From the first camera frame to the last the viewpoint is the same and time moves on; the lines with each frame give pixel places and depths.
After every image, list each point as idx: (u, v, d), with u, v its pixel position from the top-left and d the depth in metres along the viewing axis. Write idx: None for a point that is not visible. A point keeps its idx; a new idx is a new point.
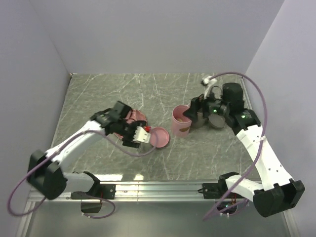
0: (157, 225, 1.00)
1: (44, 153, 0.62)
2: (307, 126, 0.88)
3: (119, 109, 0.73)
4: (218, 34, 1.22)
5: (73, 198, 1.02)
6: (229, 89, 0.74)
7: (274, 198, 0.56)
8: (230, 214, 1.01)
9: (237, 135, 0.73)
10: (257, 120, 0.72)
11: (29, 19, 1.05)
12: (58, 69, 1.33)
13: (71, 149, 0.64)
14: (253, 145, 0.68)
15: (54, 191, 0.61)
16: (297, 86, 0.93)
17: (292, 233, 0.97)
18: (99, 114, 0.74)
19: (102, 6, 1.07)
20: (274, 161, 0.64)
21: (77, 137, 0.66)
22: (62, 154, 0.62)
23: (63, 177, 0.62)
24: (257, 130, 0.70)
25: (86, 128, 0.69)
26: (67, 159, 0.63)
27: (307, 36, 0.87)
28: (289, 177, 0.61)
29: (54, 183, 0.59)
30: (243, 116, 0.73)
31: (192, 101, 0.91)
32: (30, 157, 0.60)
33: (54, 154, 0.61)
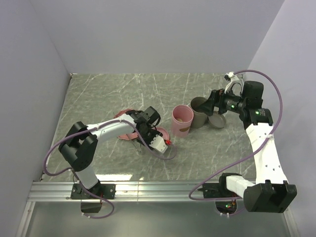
0: (157, 225, 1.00)
1: (85, 125, 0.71)
2: (308, 126, 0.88)
3: (150, 114, 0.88)
4: (218, 34, 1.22)
5: (73, 198, 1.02)
6: (250, 84, 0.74)
7: (262, 192, 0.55)
8: (230, 214, 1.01)
9: (246, 129, 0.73)
10: (271, 120, 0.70)
11: (29, 19, 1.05)
12: (58, 69, 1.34)
13: (107, 130, 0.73)
14: (257, 140, 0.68)
15: (81, 163, 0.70)
16: (298, 86, 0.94)
17: (292, 232, 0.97)
18: (134, 112, 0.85)
19: (103, 6, 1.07)
20: (274, 161, 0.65)
21: (115, 122, 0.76)
22: (99, 132, 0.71)
23: (92, 154, 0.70)
24: (267, 128, 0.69)
25: (123, 118, 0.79)
26: (101, 138, 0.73)
27: (308, 35, 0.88)
28: (283, 178, 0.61)
29: (85, 156, 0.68)
30: (256, 112, 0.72)
31: (213, 92, 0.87)
32: (73, 126, 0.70)
33: (94, 129, 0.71)
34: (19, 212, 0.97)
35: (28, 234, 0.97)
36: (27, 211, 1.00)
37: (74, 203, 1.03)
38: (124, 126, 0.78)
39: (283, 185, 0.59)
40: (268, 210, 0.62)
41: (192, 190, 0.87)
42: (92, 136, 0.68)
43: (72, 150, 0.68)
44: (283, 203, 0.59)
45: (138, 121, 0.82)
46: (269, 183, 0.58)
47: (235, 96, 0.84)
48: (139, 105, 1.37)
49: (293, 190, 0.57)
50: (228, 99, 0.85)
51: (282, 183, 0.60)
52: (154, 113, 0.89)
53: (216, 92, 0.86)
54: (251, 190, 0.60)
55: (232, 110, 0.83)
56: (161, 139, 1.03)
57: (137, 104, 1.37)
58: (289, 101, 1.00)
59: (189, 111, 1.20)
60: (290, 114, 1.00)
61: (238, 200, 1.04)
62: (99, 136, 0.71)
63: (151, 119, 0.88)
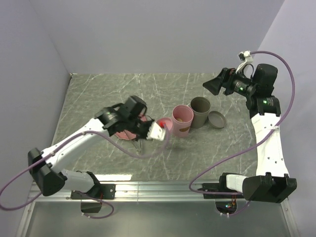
0: (156, 226, 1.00)
1: (40, 152, 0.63)
2: (308, 125, 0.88)
3: (130, 107, 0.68)
4: (217, 34, 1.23)
5: (73, 198, 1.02)
6: (263, 69, 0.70)
7: (260, 184, 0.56)
8: (230, 214, 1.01)
9: (252, 119, 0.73)
10: (278, 110, 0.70)
11: (29, 19, 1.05)
12: (58, 69, 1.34)
13: (66, 151, 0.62)
14: (262, 131, 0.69)
15: (53, 188, 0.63)
16: (296, 85, 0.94)
17: (292, 232, 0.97)
18: (107, 110, 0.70)
19: (102, 7, 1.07)
20: (276, 153, 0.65)
21: (76, 137, 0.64)
22: (57, 156, 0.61)
23: (59, 179, 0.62)
24: (273, 120, 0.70)
25: (88, 128, 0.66)
26: (63, 160, 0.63)
27: (307, 34, 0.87)
28: (285, 172, 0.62)
29: (49, 182, 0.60)
30: (264, 101, 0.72)
31: (222, 70, 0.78)
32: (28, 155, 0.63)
33: (48, 156, 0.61)
34: (19, 212, 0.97)
35: (28, 234, 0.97)
36: (27, 211, 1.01)
37: (75, 203, 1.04)
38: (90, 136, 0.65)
39: (284, 178, 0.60)
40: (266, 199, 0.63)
41: (191, 181, 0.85)
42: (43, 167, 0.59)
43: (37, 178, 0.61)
44: (282, 194, 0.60)
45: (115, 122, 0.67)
46: (269, 176, 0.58)
47: (245, 77, 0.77)
48: None
49: (292, 184, 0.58)
50: (238, 80, 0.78)
51: (283, 176, 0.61)
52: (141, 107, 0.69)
53: (228, 69, 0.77)
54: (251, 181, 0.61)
55: (240, 93, 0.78)
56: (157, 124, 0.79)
57: None
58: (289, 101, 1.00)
59: (189, 111, 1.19)
60: (290, 114, 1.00)
61: (238, 200, 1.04)
62: (57, 161, 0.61)
63: (134, 115, 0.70)
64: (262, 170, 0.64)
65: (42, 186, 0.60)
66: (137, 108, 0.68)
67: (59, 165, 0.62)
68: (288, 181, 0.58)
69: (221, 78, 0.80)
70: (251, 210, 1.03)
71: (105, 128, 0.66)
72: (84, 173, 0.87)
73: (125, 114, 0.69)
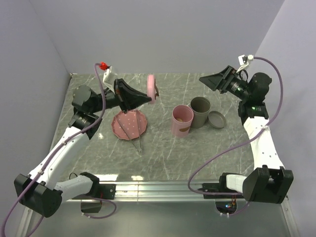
0: (157, 225, 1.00)
1: (27, 177, 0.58)
2: (307, 125, 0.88)
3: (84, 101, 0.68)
4: (217, 34, 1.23)
5: (73, 198, 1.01)
6: (257, 83, 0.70)
7: (259, 176, 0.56)
8: (230, 214, 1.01)
9: (244, 124, 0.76)
10: (266, 114, 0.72)
11: (29, 19, 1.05)
12: (58, 69, 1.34)
13: (55, 165, 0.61)
14: (254, 132, 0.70)
15: (52, 207, 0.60)
16: (296, 86, 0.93)
17: (292, 233, 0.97)
18: (78, 116, 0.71)
19: (102, 6, 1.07)
20: (270, 147, 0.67)
21: (59, 150, 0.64)
22: (47, 173, 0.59)
23: (55, 193, 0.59)
24: (263, 121, 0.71)
25: (66, 137, 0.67)
26: (55, 176, 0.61)
27: (307, 35, 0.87)
28: (280, 164, 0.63)
29: (48, 201, 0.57)
30: (254, 107, 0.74)
31: (229, 68, 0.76)
32: (14, 182, 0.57)
33: (37, 176, 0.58)
34: (19, 212, 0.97)
35: None
36: (27, 211, 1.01)
37: (75, 203, 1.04)
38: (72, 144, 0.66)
39: (280, 171, 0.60)
40: (266, 199, 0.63)
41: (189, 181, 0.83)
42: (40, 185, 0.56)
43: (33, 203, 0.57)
44: (281, 190, 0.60)
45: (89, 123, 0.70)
46: (265, 168, 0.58)
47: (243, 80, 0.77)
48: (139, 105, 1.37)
49: (289, 175, 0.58)
50: (235, 82, 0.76)
51: (279, 169, 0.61)
52: (88, 93, 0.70)
53: (232, 68, 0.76)
54: (250, 179, 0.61)
55: (236, 94, 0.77)
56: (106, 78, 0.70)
57: None
58: (289, 101, 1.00)
59: (189, 111, 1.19)
60: (290, 114, 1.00)
61: (237, 200, 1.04)
62: (49, 177, 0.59)
63: (91, 104, 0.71)
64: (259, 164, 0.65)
65: (42, 208, 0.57)
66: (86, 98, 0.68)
67: (51, 182, 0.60)
68: (285, 172, 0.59)
69: (223, 75, 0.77)
70: (251, 210, 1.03)
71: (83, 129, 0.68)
72: (79, 176, 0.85)
73: (86, 110, 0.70)
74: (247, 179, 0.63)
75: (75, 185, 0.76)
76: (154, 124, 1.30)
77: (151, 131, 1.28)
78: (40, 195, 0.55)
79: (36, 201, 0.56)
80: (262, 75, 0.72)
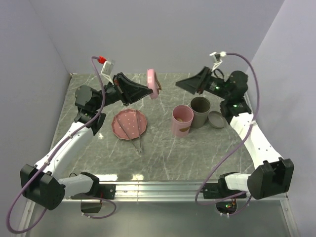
0: (157, 225, 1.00)
1: (33, 167, 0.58)
2: (307, 125, 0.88)
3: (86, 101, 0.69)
4: (218, 34, 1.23)
5: (73, 198, 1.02)
6: (236, 83, 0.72)
7: (264, 173, 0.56)
8: (230, 214, 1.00)
9: (231, 123, 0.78)
10: (249, 109, 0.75)
11: (29, 19, 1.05)
12: (58, 69, 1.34)
13: (60, 156, 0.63)
14: (244, 129, 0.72)
15: (55, 201, 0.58)
16: (296, 86, 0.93)
17: (292, 233, 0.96)
18: (83, 112, 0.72)
19: (102, 6, 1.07)
20: (264, 142, 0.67)
21: (65, 143, 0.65)
22: (53, 164, 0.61)
23: (60, 185, 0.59)
24: (248, 116, 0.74)
25: (72, 131, 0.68)
26: (59, 167, 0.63)
27: (307, 35, 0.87)
28: (278, 155, 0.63)
29: (53, 192, 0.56)
30: (235, 105, 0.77)
31: (204, 69, 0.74)
32: (20, 173, 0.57)
33: (44, 166, 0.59)
34: (19, 212, 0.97)
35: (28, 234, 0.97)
36: (27, 211, 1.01)
37: (75, 203, 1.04)
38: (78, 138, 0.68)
39: (280, 162, 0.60)
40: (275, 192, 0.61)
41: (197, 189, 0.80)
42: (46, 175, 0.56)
43: (37, 194, 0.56)
44: (286, 179, 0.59)
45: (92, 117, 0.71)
46: (267, 164, 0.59)
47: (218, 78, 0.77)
48: (139, 105, 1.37)
49: (289, 164, 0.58)
50: (213, 81, 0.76)
51: (278, 160, 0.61)
52: (90, 93, 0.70)
53: (207, 68, 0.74)
54: (254, 175, 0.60)
55: (215, 93, 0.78)
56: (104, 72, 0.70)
57: (137, 104, 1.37)
58: (289, 101, 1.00)
59: (189, 111, 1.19)
60: (290, 114, 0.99)
61: (238, 200, 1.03)
62: (55, 169, 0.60)
63: (94, 103, 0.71)
64: (259, 161, 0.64)
65: (46, 199, 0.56)
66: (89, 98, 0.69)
67: (56, 174, 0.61)
68: (284, 162, 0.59)
69: (201, 77, 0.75)
70: (251, 210, 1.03)
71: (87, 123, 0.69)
72: (80, 175, 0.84)
73: (90, 108, 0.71)
74: (251, 177, 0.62)
75: (76, 182, 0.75)
76: (154, 124, 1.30)
77: (151, 131, 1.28)
78: (46, 184, 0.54)
79: (41, 191, 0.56)
80: (238, 74, 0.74)
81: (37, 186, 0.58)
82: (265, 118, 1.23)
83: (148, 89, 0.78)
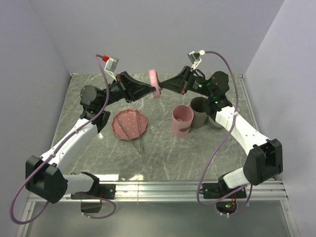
0: (157, 225, 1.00)
1: (39, 158, 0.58)
2: (307, 125, 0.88)
3: (92, 98, 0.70)
4: (217, 35, 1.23)
5: (73, 198, 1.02)
6: (217, 84, 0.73)
7: (256, 155, 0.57)
8: (230, 214, 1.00)
9: (217, 119, 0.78)
10: (230, 103, 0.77)
11: (29, 19, 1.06)
12: (58, 69, 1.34)
13: (66, 149, 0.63)
14: (229, 121, 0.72)
15: (58, 194, 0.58)
16: (296, 86, 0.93)
17: (292, 233, 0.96)
18: (88, 111, 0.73)
19: (102, 6, 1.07)
20: (249, 129, 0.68)
21: (71, 137, 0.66)
22: (59, 156, 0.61)
23: (63, 179, 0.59)
24: (231, 109, 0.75)
25: (77, 126, 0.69)
26: (63, 161, 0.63)
27: (307, 35, 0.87)
28: (264, 138, 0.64)
29: (57, 184, 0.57)
30: (216, 102, 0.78)
31: (185, 69, 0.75)
32: (25, 163, 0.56)
33: (50, 157, 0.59)
34: (19, 212, 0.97)
35: (28, 234, 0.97)
36: (27, 211, 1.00)
37: (74, 203, 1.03)
38: (82, 134, 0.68)
39: (268, 144, 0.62)
40: (271, 175, 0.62)
41: (198, 192, 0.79)
42: (52, 166, 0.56)
43: (40, 186, 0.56)
44: (278, 159, 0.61)
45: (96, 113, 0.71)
46: (257, 147, 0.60)
47: (200, 76, 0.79)
48: (139, 105, 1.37)
49: (277, 143, 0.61)
50: (195, 81, 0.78)
51: (265, 141, 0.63)
52: (95, 92, 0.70)
53: (189, 67, 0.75)
54: (248, 162, 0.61)
55: (198, 91, 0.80)
56: (107, 70, 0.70)
57: (137, 104, 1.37)
58: (289, 101, 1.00)
59: (189, 111, 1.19)
60: (290, 113, 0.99)
61: (238, 200, 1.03)
62: (59, 161, 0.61)
63: (98, 102, 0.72)
64: (250, 146, 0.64)
65: (51, 190, 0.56)
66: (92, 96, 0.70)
67: (60, 167, 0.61)
68: (272, 141, 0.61)
69: (184, 77, 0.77)
70: (251, 210, 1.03)
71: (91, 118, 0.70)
72: (81, 173, 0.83)
73: (95, 105, 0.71)
74: (245, 165, 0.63)
75: (77, 180, 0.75)
76: (154, 124, 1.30)
77: (151, 131, 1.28)
78: (51, 176, 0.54)
79: (45, 183, 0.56)
80: (219, 74, 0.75)
81: (40, 179, 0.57)
82: (265, 118, 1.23)
83: (151, 86, 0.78)
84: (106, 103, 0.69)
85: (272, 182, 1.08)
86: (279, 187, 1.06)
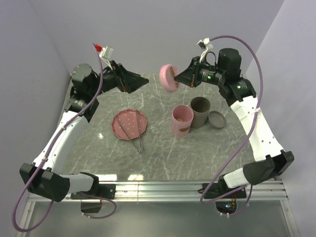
0: (157, 225, 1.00)
1: (32, 164, 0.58)
2: (306, 125, 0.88)
3: (87, 74, 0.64)
4: (217, 35, 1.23)
5: (73, 198, 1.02)
6: (227, 56, 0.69)
7: (266, 169, 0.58)
8: (230, 214, 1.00)
9: (232, 106, 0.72)
10: (254, 91, 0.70)
11: (29, 19, 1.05)
12: (58, 69, 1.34)
13: (58, 150, 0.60)
14: (248, 117, 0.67)
15: (61, 193, 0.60)
16: (296, 86, 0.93)
17: (292, 233, 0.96)
18: (73, 100, 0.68)
19: (102, 6, 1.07)
20: (268, 133, 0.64)
21: (59, 136, 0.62)
22: (51, 159, 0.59)
23: (63, 179, 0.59)
24: (254, 100, 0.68)
25: (64, 122, 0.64)
26: (58, 162, 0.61)
27: (307, 35, 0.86)
28: (280, 147, 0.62)
29: (58, 186, 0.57)
30: (238, 86, 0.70)
31: (193, 60, 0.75)
32: (20, 172, 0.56)
33: (42, 162, 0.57)
34: (19, 212, 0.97)
35: (28, 234, 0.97)
36: (27, 212, 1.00)
37: (75, 203, 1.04)
38: (71, 129, 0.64)
39: (281, 154, 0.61)
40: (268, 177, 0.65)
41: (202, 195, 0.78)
42: (47, 171, 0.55)
43: (42, 189, 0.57)
44: (282, 168, 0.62)
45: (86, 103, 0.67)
46: (270, 159, 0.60)
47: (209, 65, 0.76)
48: (139, 105, 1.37)
49: (291, 157, 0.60)
50: (205, 70, 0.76)
51: (280, 152, 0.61)
52: (90, 69, 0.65)
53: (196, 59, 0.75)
54: (252, 167, 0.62)
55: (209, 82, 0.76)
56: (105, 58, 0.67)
57: (137, 105, 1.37)
58: (289, 101, 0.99)
59: (189, 111, 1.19)
60: (290, 114, 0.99)
61: (237, 200, 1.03)
62: (54, 164, 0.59)
63: (91, 84, 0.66)
64: (262, 154, 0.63)
65: (52, 193, 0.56)
66: (86, 75, 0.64)
67: (55, 169, 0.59)
68: (286, 155, 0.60)
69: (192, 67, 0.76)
70: (251, 210, 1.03)
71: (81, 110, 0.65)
72: (81, 173, 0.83)
73: (85, 90, 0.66)
74: (247, 166, 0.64)
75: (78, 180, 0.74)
76: (154, 124, 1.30)
77: (151, 131, 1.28)
78: (48, 181, 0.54)
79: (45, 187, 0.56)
80: (228, 50, 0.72)
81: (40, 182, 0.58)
82: None
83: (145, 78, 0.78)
84: (98, 92, 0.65)
85: (272, 182, 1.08)
86: (279, 187, 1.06)
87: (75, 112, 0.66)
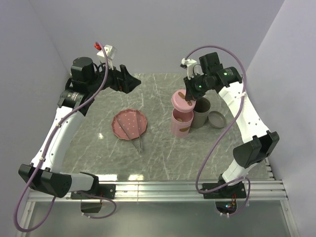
0: (157, 225, 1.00)
1: (30, 165, 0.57)
2: (306, 125, 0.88)
3: (87, 64, 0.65)
4: (217, 35, 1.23)
5: (73, 198, 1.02)
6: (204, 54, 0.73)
7: (252, 148, 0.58)
8: (230, 214, 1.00)
9: (219, 93, 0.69)
10: (239, 77, 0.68)
11: (29, 19, 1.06)
12: (58, 69, 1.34)
13: (55, 149, 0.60)
14: (234, 102, 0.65)
15: (63, 189, 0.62)
16: (296, 85, 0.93)
17: (292, 233, 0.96)
18: (65, 94, 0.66)
19: (102, 6, 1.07)
20: (253, 115, 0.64)
21: (55, 135, 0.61)
22: (49, 159, 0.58)
23: (63, 176, 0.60)
24: (239, 86, 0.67)
25: (59, 118, 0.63)
26: (56, 161, 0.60)
27: (307, 35, 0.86)
28: (266, 128, 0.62)
29: (59, 183, 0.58)
30: (224, 73, 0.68)
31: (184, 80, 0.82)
32: (19, 173, 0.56)
33: (40, 163, 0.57)
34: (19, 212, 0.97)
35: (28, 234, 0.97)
36: (27, 211, 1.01)
37: (74, 203, 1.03)
38: (67, 127, 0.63)
39: (267, 135, 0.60)
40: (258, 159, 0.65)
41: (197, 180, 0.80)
42: (46, 171, 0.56)
43: (43, 187, 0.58)
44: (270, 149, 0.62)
45: (82, 99, 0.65)
46: (256, 138, 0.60)
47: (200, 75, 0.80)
48: (139, 105, 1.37)
49: (275, 137, 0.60)
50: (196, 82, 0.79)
51: (265, 133, 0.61)
52: (90, 61, 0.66)
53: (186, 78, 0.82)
54: (241, 148, 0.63)
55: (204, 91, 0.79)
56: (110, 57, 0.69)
57: (137, 105, 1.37)
58: (289, 101, 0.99)
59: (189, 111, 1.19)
60: (290, 114, 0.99)
61: (237, 200, 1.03)
62: (52, 163, 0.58)
63: (89, 77, 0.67)
64: (249, 136, 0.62)
65: (54, 191, 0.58)
66: (86, 66, 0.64)
67: (54, 169, 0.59)
68: (271, 135, 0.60)
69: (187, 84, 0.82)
70: (251, 210, 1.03)
71: (75, 107, 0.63)
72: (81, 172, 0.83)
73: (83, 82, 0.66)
74: (237, 148, 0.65)
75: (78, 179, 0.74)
76: (154, 124, 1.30)
77: (151, 131, 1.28)
78: (48, 180, 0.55)
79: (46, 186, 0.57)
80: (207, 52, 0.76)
81: None
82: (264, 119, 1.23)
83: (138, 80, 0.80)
84: (100, 87, 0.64)
85: (272, 181, 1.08)
86: (279, 187, 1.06)
87: (70, 109, 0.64)
